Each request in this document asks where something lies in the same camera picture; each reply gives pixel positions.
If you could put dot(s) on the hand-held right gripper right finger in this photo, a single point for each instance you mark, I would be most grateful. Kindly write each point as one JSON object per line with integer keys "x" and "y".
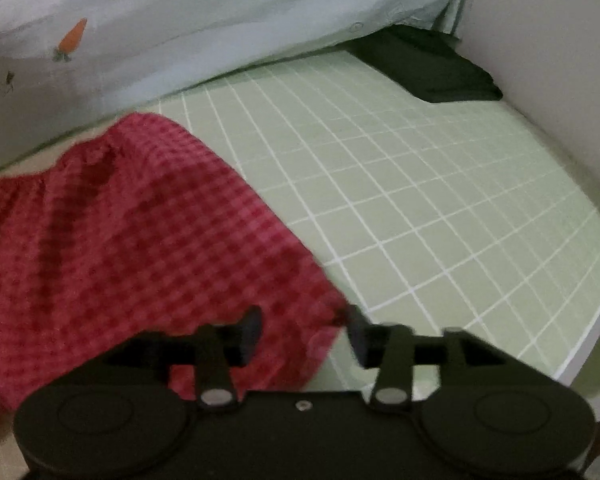
{"x": 356, "y": 331}

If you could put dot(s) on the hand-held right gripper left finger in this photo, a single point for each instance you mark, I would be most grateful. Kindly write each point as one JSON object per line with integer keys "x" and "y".
{"x": 251, "y": 331}

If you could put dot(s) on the red checked garment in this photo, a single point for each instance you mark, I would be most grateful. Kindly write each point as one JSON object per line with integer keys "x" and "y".
{"x": 130, "y": 250}

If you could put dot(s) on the green grid bed sheet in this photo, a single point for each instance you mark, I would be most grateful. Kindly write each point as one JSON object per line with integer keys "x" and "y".
{"x": 410, "y": 195}

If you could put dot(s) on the black folded garment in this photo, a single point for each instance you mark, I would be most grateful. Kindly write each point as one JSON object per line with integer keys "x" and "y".
{"x": 425, "y": 62}

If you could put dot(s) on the light blue carrot print quilt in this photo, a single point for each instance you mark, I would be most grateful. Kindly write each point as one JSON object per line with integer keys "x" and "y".
{"x": 195, "y": 15}

